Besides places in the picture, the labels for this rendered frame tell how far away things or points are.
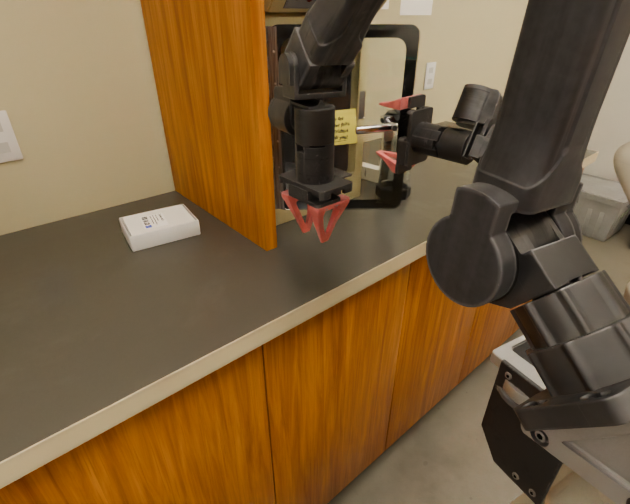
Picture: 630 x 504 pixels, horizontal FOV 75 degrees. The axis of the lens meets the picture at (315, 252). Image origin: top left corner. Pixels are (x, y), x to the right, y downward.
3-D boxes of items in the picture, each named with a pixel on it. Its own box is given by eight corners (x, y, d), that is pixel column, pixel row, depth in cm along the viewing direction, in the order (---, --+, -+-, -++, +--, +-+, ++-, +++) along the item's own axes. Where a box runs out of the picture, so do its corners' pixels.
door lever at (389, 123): (353, 131, 91) (352, 119, 90) (395, 127, 91) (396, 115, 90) (355, 138, 86) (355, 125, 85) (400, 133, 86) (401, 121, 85)
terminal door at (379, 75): (277, 208, 101) (267, 24, 81) (399, 207, 102) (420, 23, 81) (276, 210, 100) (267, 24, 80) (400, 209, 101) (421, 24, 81)
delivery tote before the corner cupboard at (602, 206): (523, 217, 326) (535, 177, 310) (548, 204, 349) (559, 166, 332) (607, 246, 285) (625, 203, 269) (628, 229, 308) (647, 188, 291)
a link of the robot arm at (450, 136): (463, 161, 68) (475, 169, 72) (479, 121, 67) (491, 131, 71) (427, 153, 72) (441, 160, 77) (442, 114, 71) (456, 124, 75)
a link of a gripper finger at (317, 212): (320, 225, 70) (320, 172, 65) (349, 239, 65) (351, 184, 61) (288, 237, 66) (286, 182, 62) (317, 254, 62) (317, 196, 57)
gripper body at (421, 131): (425, 105, 77) (460, 110, 73) (419, 157, 82) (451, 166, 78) (404, 110, 74) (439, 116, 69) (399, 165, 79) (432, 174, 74)
